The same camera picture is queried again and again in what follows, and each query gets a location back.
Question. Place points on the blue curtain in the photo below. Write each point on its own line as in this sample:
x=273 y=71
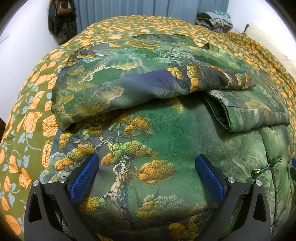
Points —
x=138 y=7

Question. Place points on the dark hanging clothes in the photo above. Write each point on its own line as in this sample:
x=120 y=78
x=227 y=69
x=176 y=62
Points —
x=61 y=27

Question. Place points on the orange floral quilt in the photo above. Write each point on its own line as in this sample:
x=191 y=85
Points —
x=30 y=120

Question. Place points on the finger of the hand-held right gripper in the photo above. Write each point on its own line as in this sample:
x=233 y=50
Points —
x=294 y=165

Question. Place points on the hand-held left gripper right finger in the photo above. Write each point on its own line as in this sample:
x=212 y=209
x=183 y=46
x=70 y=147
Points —
x=209 y=180

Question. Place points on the green landscape print jacket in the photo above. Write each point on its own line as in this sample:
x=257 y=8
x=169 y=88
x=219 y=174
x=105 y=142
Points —
x=161 y=139

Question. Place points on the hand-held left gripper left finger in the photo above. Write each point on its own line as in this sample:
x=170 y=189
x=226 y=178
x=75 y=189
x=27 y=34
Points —
x=83 y=180

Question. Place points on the brown shoulder bag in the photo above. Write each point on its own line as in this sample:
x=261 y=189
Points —
x=63 y=8

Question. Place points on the pile of clothes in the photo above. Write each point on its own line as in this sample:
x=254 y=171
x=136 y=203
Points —
x=215 y=20

